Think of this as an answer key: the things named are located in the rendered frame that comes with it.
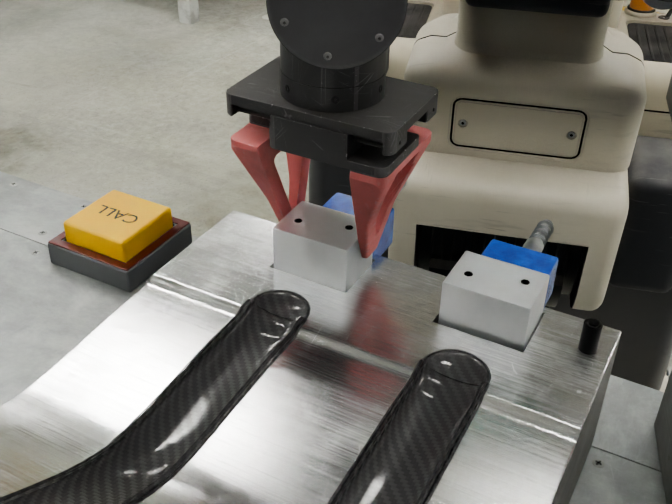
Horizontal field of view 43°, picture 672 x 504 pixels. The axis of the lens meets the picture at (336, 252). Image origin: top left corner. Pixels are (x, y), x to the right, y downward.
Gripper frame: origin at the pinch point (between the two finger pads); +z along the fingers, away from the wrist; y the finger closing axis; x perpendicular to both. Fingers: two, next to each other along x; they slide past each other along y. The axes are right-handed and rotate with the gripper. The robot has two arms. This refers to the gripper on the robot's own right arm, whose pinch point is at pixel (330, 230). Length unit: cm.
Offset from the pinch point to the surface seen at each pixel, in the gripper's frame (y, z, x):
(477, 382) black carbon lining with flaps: 11.9, 2.2, -6.0
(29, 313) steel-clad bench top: -21.7, 11.1, -5.5
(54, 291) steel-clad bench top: -22.0, 11.1, -2.6
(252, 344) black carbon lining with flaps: -0.3, 2.8, -8.5
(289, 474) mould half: 6.2, 2.6, -15.7
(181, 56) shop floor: -170, 93, 204
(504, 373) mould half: 13.0, 2.0, -5.0
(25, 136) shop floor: -171, 93, 126
